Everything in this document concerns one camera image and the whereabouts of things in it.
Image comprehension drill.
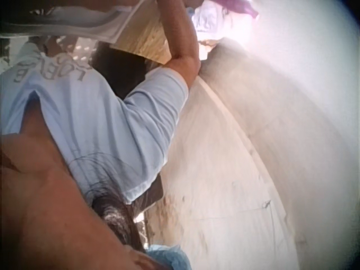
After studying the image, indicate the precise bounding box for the blue cloth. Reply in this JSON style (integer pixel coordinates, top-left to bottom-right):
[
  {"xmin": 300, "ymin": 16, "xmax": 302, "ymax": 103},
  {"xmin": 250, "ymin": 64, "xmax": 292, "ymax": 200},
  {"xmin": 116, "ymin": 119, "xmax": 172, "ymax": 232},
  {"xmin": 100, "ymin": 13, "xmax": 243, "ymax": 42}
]
[{"xmin": 146, "ymin": 244, "xmax": 195, "ymax": 270}]

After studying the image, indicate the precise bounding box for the grey and white cloth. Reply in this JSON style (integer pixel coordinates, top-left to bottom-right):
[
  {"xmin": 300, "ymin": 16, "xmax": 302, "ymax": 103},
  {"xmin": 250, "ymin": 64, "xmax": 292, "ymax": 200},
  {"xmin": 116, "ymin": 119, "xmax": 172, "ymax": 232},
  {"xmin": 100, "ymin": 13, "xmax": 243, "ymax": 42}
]
[{"xmin": 0, "ymin": 0, "xmax": 147, "ymax": 43}]

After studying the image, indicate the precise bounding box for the white printed cloth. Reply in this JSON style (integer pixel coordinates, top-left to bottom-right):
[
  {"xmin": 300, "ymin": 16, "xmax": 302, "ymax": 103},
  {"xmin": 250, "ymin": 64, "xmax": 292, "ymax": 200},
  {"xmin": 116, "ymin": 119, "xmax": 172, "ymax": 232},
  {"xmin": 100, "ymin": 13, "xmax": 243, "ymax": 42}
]
[{"xmin": 192, "ymin": 1, "xmax": 235, "ymax": 41}]

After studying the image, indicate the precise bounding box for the tan woven mat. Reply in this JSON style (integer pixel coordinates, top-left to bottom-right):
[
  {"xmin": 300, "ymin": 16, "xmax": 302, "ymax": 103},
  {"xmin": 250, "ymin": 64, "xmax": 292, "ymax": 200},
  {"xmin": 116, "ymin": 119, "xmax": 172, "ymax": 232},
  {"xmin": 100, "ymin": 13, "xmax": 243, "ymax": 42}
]
[{"xmin": 109, "ymin": 0, "xmax": 173, "ymax": 65}]

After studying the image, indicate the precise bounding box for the purple cloth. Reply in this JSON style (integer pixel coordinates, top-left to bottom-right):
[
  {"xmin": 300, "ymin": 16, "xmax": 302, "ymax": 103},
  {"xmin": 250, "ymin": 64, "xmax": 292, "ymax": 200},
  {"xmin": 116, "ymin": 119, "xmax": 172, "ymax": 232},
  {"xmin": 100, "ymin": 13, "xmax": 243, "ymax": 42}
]
[{"xmin": 202, "ymin": 0, "xmax": 259, "ymax": 19}]

